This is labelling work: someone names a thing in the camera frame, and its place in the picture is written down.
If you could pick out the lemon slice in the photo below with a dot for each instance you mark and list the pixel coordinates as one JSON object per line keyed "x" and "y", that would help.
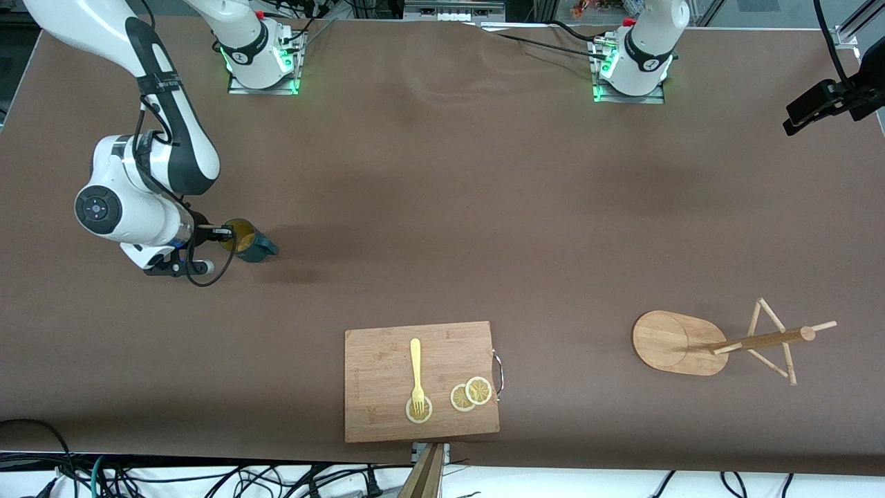
{"x": 458, "y": 400}
{"x": 426, "y": 413}
{"x": 479, "y": 390}

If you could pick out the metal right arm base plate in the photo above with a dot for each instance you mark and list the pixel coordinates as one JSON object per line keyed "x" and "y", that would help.
{"x": 238, "y": 88}

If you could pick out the bamboo cutting board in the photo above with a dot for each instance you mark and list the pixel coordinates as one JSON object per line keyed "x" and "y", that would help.
{"x": 387, "y": 366}

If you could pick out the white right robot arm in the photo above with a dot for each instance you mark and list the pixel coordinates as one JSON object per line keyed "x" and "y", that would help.
{"x": 173, "y": 138}

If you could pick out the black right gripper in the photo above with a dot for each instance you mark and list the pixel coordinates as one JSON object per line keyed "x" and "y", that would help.
{"x": 201, "y": 234}

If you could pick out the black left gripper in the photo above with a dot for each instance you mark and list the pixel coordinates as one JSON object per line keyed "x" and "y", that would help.
{"x": 824, "y": 98}

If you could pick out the aluminium frame profile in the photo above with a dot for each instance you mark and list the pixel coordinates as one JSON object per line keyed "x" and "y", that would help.
{"x": 847, "y": 34}

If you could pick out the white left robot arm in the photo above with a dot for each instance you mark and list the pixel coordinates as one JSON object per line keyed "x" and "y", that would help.
{"x": 643, "y": 48}

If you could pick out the wooden cup rack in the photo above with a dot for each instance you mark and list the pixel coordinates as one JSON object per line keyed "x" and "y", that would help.
{"x": 671, "y": 342}

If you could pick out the wooden camera post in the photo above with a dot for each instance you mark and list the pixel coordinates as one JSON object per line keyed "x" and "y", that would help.
{"x": 425, "y": 477}

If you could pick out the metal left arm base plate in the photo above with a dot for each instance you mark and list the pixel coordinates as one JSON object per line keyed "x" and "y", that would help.
{"x": 653, "y": 99}

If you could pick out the grey power strip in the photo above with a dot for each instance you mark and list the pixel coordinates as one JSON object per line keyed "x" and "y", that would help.
{"x": 453, "y": 10}

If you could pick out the teal cup with yellow inside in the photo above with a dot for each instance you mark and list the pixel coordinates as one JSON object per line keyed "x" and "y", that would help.
{"x": 252, "y": 250}

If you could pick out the yellow plastic fork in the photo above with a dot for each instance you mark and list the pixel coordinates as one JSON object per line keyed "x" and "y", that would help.
{"x": 415, "y": 360}

